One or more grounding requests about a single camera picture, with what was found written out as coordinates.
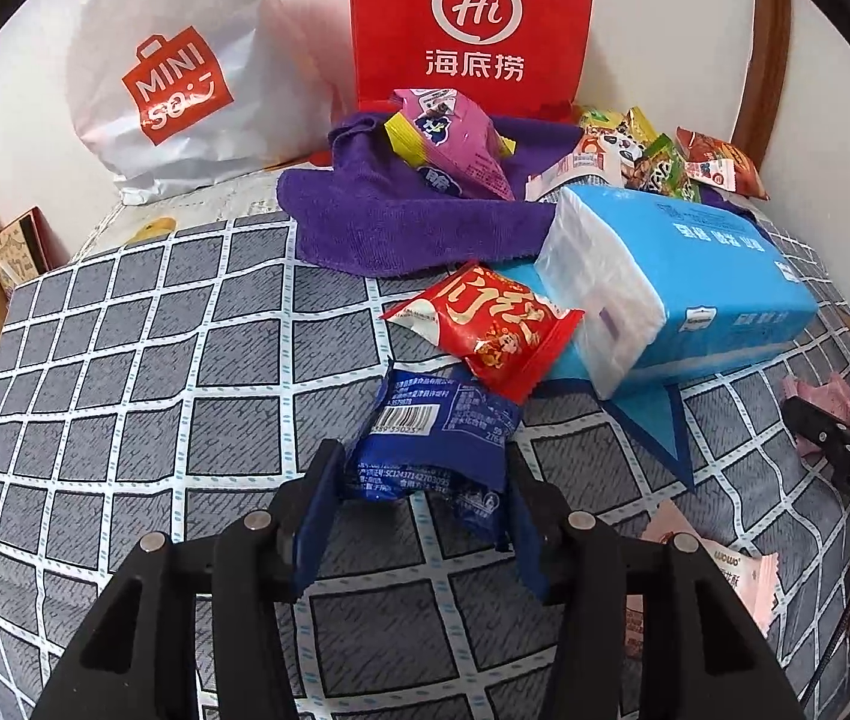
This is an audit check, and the pink pastry packet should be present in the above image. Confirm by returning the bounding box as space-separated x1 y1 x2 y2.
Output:
780 374 850 458
638 500 778 637

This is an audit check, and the blue snack packet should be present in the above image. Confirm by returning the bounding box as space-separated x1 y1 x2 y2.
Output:
343 369 519 546

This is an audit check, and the green snack packet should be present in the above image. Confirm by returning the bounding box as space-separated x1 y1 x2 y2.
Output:
625 133 702 203

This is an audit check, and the pink panda snack packet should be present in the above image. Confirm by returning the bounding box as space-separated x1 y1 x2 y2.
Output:
585 122 646 167

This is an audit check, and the red white fruit snack packet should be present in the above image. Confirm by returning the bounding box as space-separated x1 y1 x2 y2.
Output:
524 135 624 202

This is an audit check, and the magenta snack packet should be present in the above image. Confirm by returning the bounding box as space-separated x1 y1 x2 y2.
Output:
384 88 516 202

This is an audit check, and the yellow snack packet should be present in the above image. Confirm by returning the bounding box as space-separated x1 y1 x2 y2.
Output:
625 106 658 149

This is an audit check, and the grey checkered bedsheet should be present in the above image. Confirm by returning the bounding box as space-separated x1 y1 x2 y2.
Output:
0 213 850 718

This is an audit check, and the blue tissue pack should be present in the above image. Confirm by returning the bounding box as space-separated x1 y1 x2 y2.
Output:
500 185 818 400

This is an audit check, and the red orange snack bag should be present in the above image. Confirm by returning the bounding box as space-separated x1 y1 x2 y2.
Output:
676 127 768 200

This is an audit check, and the yellow plush toy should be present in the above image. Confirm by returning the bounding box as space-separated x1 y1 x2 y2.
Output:
127 216 178 245

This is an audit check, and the patterned book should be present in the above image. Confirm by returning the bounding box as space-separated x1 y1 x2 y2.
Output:
0 206 50 296

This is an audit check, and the yellow chips bag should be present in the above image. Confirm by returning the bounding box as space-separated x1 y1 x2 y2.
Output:
578 106 625 132

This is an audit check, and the purple towel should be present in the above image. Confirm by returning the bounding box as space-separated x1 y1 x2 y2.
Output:
275 110 758 280

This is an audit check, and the red Haidilao paper bag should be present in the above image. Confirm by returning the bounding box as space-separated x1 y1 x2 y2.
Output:
350 0 592 122

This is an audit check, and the white Miniso plastic bag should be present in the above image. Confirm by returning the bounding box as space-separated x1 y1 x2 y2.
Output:
65 0 340 205

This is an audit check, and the brown wooden door frame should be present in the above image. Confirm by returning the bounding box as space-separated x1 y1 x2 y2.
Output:
731 0 793 167

